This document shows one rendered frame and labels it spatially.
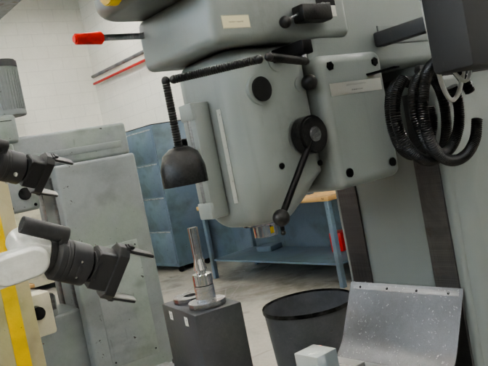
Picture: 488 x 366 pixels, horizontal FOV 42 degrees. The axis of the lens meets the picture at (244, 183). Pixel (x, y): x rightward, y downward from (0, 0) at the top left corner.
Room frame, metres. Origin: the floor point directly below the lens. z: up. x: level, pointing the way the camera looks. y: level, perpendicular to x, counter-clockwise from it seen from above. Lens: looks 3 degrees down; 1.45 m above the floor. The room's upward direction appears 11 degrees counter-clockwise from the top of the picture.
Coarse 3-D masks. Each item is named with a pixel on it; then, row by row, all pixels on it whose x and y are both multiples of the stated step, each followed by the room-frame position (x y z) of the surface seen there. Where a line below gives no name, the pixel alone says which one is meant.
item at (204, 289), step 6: (198, 282) 1.47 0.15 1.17; (204, 282) 1.47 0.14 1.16; (210, 282) 1.48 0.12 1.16; (198, 288) 1.48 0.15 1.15; (204, 288) 1.47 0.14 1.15; (210, 288) 1.48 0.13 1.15; (198, 294) 1.48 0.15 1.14; (204, 294) 1.47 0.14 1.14; (210, 294) 1.48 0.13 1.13; (198, 300) 1.48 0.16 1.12; (204, 300) 1.47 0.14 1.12; (210, 300) 1.48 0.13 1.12
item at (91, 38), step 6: (78, 36) 1.13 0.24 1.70; (84, 36) 1.14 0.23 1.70; (90, 36) 1.15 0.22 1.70; (96, 36) 1.15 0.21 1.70; (102, 36) 1.16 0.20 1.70; (108, 36) 1.17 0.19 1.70; (114, 36) 1.18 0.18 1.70; (120, 36) 1.19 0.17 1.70; (126, 36) 1.20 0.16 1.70; (132, 36) 1.20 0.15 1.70; (138, 36) 1.21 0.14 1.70; (144, 36) 1.22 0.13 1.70; (78, 42) 1.14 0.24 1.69; (84, 42) 1.14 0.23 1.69; (90, 42) 1.15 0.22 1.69; (96, 42) 1.16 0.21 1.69; (102, 42) 1.16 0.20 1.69
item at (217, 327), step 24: (168, 312) 1.57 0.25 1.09; (192, 312) 1.45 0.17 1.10; (216, 312) 1.44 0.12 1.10; (240, 312) 1.47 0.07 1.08; (168, 336) 1.61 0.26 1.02; (192, 336) 1.45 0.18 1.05; (216, 336) 1.44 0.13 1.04; (240, 336) 1.46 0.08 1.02; (192, 360) 1.48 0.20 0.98; (216, 360) 1.43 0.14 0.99; (240, 360) 1.46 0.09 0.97
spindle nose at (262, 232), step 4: (272, 224) 1.20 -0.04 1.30; (256, 228) 1.20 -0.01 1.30; (260, 228) 1.20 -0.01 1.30; (264, 228) 1.20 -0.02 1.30; (268, 228) 1.20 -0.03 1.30; (276, 228) 1.21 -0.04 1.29; (256, 232) 1.20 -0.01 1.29; (260, 232) 1.20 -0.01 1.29; (264, 232) 1.20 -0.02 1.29; (268, 232) 1.20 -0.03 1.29; (276, 232) 1.21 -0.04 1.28; (256, 236) 1.21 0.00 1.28; (260, 236) 1.20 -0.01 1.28; (264, 236) 1.20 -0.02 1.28; (268, 236) 1.20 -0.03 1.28
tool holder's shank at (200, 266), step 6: (192, 228) 1.49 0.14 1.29; (192, 234) 1.48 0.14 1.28; (198, 234) 1.50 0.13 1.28; (192, 240) 1.49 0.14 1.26; (198, 240) 1.49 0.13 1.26; (192, 246) 1.49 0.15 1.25; (198, 246) 1.49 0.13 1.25; (192, 252) 1.49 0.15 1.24; (198, 252) 1.49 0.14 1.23; (198, 258) 1.48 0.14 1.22; (198, 264) 1.48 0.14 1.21; (204, 264) 1.49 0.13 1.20; (198, 270) 1.48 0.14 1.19; (204, 270) 1.49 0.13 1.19
